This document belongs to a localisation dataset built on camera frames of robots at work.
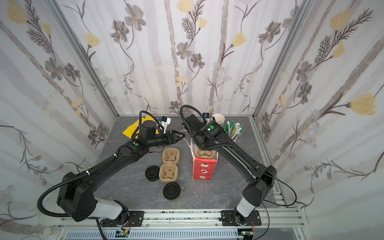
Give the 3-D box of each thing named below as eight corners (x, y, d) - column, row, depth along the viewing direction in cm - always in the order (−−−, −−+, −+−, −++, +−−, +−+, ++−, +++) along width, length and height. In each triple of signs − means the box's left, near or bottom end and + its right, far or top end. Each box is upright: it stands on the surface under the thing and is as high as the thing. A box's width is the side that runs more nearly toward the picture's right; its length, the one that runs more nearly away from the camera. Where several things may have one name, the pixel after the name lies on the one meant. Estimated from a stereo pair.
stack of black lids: (146, 181, 89) (144, 178, 85) (148, 169, 94) (146, 165, 90) (159, 181, 89) (157, 178, 85) (161, 169, 94) (159, 165, 90)
